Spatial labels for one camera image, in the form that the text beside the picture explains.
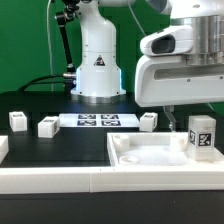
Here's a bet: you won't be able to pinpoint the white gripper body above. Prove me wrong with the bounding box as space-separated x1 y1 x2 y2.
135 25 224 107

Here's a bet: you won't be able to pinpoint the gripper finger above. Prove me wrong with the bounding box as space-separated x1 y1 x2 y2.
163 105 176 132

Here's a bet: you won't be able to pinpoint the white square table top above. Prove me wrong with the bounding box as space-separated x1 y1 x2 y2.
107 132 224 166

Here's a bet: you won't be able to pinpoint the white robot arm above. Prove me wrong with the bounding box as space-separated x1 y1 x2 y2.
65 0 224 108

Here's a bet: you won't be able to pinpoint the white marker sheet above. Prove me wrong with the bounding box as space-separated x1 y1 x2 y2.
59 113 139 127

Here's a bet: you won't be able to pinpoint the white U-shaped fence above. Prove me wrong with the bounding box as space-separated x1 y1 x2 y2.
0 134 224 195

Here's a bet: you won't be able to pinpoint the black cables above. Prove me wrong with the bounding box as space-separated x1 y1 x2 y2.
18 73 73 92

